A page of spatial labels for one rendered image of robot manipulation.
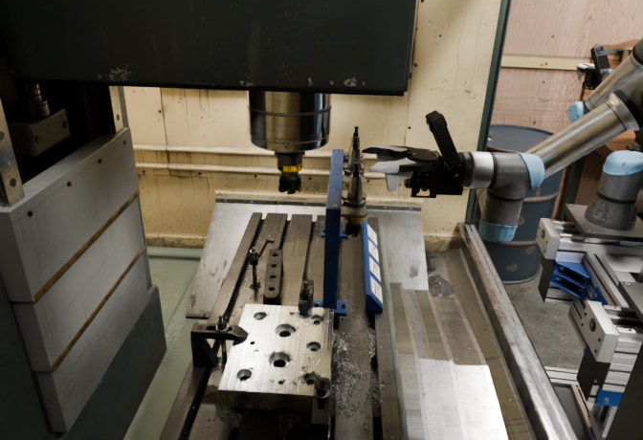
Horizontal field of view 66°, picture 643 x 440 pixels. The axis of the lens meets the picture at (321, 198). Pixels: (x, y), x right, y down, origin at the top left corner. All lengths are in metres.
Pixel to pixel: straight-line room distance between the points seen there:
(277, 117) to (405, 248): 1.25
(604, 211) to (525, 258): 1.53
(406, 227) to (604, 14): 2.26
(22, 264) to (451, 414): 1.05
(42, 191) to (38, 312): 0.22
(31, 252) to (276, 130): 0.47
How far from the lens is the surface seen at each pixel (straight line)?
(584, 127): 1.20
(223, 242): 2.05
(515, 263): 3.31
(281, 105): 0.87
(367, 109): 1.98
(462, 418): 1.43
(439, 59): 1.97
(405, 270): 1.96
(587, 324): 1.51
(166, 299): 2.08
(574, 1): 3.78
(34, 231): 0.99
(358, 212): 1.27
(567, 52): 3.81
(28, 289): 1.00
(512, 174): 1.05
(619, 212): 1.84
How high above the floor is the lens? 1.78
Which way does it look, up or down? 25 degrees down
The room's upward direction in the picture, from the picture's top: 1 degrees clockwise
